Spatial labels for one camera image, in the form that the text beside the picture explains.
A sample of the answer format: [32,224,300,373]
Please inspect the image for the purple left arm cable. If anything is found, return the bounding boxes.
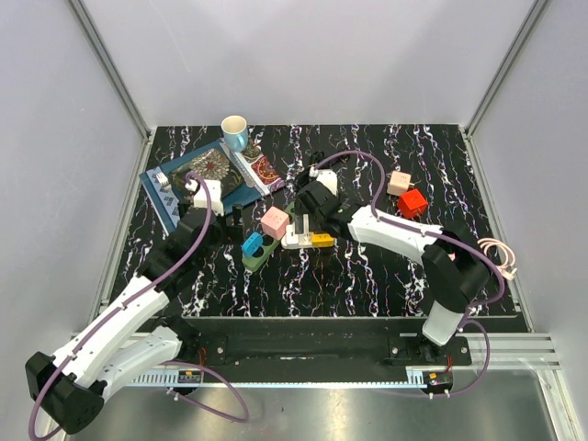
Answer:
[28,172,252,437]

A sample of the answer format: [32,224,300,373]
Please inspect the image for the silver fork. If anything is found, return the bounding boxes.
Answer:
[155,172,171,191]

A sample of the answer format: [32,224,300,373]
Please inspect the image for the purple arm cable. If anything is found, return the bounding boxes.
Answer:
[28,172,252,437]
[307,150,506,399]

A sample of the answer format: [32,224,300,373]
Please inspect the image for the dark floral square plate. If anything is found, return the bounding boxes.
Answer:
[168,148,243,200]

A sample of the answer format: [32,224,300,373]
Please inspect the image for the green power strip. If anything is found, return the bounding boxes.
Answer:
[242,201,300,272]

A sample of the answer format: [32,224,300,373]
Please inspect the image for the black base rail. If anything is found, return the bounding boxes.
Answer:
[154,316,472,385]

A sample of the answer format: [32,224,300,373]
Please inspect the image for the blue patterned placemat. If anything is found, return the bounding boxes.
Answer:
[139,139,287,240]

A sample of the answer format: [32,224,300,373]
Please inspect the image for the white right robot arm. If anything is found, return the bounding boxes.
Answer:
[295,180,490,365]

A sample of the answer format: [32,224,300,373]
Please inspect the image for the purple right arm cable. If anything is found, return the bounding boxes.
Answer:
[307,150,506,399]

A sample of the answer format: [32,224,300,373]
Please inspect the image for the beige cube socket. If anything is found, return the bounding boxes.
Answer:
[387,171,413,197]

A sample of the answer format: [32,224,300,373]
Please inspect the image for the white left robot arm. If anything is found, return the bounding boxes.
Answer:
[25,206,243,440]

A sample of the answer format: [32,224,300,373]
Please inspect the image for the black power cable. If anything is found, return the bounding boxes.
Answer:
[293,150,350,194]

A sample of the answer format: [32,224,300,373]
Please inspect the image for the blue plug adapter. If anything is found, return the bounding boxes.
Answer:
[242,232,263,257]

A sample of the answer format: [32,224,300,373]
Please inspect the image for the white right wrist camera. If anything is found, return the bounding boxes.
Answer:
[309,166,338,197]

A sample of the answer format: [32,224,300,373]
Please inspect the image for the teal ceramic mug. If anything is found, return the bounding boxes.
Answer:
[220,115,249,153]

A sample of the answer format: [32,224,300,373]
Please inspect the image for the pink cube socket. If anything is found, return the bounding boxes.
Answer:
[260,206,289,241]

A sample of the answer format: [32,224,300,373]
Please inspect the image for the yellow cube socket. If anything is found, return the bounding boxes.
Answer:
[311,232,335,248]

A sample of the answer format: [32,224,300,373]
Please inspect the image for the white triangular power strip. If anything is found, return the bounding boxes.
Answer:
[280,223,313,250]

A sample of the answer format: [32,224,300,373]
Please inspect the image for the pink coiled cable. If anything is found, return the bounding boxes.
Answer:
[477,237,517,281]

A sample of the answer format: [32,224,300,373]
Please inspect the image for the red cube socket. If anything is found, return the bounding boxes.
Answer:
[397,188,428,220]

